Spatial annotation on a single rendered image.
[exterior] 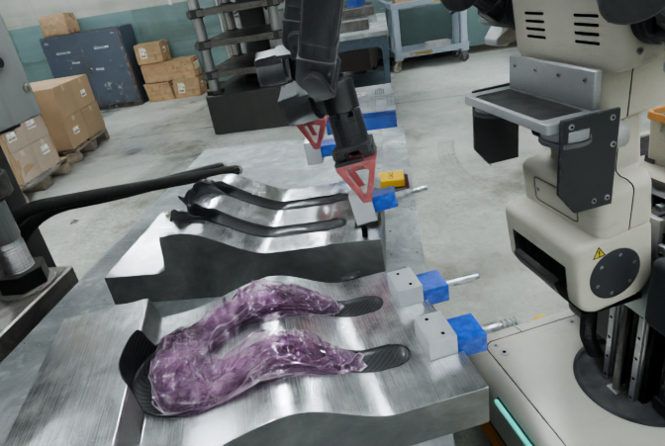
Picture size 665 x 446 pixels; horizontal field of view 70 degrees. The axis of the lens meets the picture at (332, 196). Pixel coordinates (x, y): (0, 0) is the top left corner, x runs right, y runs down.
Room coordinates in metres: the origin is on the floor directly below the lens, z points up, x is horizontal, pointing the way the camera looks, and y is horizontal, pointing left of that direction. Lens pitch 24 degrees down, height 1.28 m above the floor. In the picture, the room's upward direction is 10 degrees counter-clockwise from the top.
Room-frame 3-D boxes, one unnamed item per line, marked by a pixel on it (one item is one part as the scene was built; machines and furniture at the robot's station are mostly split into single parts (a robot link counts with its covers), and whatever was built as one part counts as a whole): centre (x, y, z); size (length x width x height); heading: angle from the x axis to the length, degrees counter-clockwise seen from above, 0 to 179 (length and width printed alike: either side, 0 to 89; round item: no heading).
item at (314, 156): (1.04, -0.02, 0.93); 0.13 x 0.05 x 0.05; 80
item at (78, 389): (0.47, 0.13, 0.86); 0.50 x 0.26 x 0.11; 98
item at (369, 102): (4.11, -0.37, 0.28); 0.61 x 0.41 x 0.15; 81
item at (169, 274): (0.84, 0.16, 0.87); 0.50 x 0.26 x 0.14; 81
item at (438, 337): (0.47, -0.14, 0.86); 0.13 x 0.05 x 0.05; 98
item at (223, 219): (0.83, 0.15, 0.92); 0.35 x 0.16 x 0.09; 81
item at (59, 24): (7.53, 3.46, 1.26); 0.42 x 0.33 x 0.29; 81
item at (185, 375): (0.48, 0.13, 0.90); 0.26 x 0.18 x 0.08; 98
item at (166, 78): (7.41, 2.04, 0.42); 0.86 x 0.33 x 0.83; 81
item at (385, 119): (4.11, -0.37, 0.11); 0.61 x 0.41 x 0.22; 81
